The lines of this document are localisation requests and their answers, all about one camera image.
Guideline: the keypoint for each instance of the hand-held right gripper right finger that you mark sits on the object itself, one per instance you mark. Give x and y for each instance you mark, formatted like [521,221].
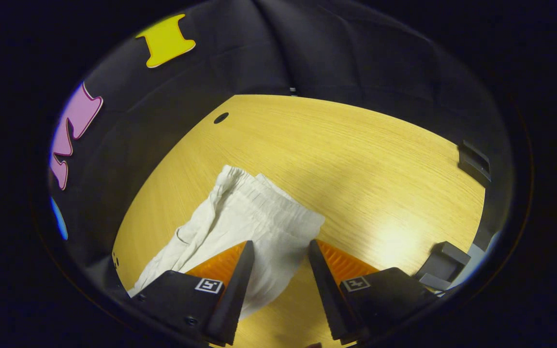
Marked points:
[327,295]

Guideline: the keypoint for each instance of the white jeans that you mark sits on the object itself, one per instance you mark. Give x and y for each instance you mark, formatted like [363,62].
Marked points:
[259,212]

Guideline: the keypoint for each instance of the black table clamp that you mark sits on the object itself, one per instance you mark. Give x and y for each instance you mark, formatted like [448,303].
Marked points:
[445,261]
[474,164]

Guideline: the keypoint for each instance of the black backdrop cloth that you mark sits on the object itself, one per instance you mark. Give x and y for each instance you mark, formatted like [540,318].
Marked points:
[307,58]

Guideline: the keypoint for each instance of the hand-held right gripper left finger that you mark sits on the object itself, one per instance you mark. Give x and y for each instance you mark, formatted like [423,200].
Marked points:
[232,299]

